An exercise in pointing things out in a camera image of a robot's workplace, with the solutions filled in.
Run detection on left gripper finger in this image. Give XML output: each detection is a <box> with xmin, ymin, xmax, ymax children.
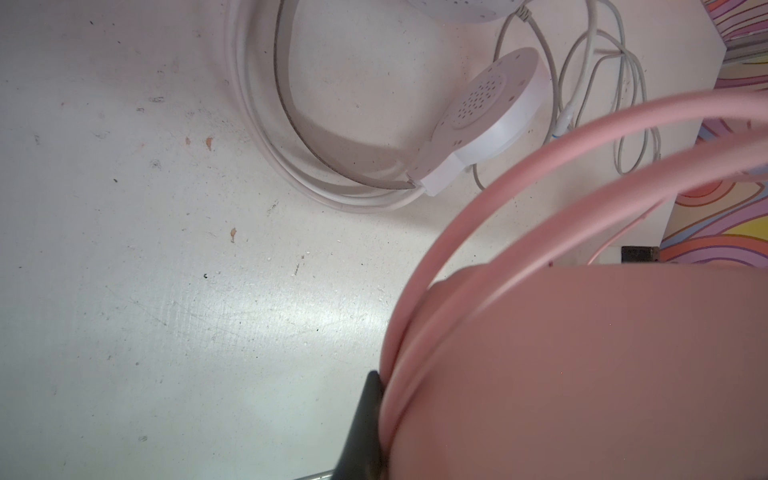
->
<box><xmin>331</xmin><ymin>371</ymin><xmax>385</xmax><ymax>480</ymax></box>

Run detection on pink headphone cable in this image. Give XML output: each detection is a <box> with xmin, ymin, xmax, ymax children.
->
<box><xmin>585</xmin><ymin>203</ymin><xmax>667</xmax><ymax>266</ymax></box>

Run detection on white headphones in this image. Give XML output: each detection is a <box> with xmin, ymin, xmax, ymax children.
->
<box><xmin>226</xmin><ymin>1</ymin><xmax>552</xmax><ymax>213</ymax></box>

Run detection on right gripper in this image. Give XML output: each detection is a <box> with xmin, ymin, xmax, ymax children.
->
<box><xmin>621</xmin><ymin>246</ymin><xmax>660</xmax><ymax>263</ymax></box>

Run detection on pink cat-ear headphones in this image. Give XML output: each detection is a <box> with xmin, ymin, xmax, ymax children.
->
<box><xmin>378</xmin><ymin>91</ymin><xmax>767</xmax><ymax>479</ymax></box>

